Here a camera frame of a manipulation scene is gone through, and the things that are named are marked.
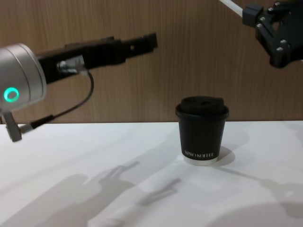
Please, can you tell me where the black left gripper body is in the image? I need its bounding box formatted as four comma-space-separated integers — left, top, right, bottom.
35, 45, 126, 84

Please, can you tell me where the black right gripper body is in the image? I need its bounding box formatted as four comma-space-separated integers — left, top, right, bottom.
268, 22, 303, 70

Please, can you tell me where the white straw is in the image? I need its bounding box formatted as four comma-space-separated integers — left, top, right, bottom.
218, 0, 245, 12

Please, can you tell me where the black plastic cup lid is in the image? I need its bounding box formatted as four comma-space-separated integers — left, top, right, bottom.
175, 95, 230, 118

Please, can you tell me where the black paper cup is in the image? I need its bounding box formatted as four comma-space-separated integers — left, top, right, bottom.
177, 111, 228, 166

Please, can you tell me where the thin dark gripper cable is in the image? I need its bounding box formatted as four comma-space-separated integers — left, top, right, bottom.
20, 60, 95, 133

